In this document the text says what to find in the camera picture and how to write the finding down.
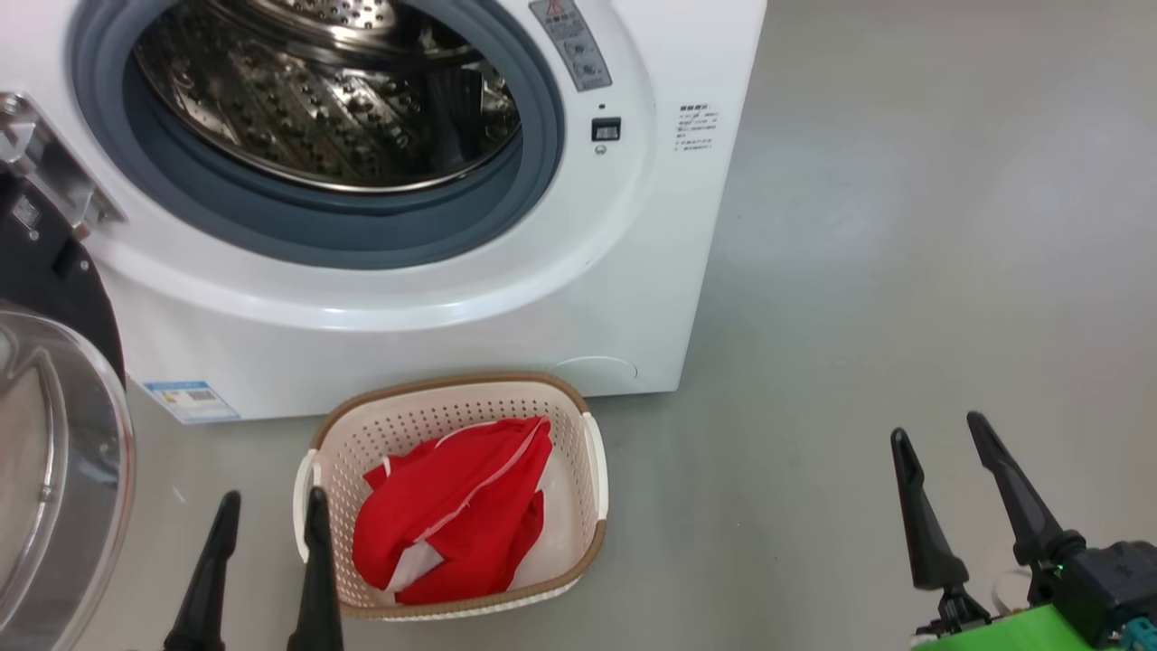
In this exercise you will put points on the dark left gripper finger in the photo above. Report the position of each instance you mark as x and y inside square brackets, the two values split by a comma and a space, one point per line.
[206, 579]
[316, 588]

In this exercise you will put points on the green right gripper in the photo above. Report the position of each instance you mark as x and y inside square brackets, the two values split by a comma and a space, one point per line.
[1021, 633]

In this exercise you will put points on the red and white garment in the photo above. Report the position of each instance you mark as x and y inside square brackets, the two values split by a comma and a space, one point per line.
[452, 506]

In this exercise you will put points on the black round glass washer door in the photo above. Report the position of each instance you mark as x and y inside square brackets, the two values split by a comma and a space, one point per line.
[45, 470]

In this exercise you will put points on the cream laundry basket brown rim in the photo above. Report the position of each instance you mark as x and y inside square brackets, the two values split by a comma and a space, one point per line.
[398, 434]

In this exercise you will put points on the white front-load washing machine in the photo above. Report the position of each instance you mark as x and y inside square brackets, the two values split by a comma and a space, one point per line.
[587, 262]

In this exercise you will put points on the metal door hinge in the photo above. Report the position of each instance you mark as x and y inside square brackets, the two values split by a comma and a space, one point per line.
[63, 172]

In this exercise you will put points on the perforated steel washer drum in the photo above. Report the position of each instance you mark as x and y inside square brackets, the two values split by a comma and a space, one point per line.
[298, 108]

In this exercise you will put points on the black door latch socket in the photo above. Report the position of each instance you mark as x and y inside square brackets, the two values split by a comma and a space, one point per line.
[606, 129]

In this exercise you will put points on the blue energy label sticker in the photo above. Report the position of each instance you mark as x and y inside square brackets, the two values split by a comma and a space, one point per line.
[192, 401]

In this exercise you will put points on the round white filter cover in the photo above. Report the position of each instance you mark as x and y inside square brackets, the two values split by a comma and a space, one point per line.
[597, 373]

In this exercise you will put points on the grey warning sticker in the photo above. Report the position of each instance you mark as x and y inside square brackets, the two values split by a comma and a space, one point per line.
[571, 45]

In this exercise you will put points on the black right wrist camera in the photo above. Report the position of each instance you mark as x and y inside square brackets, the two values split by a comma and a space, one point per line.
[1112, 588]

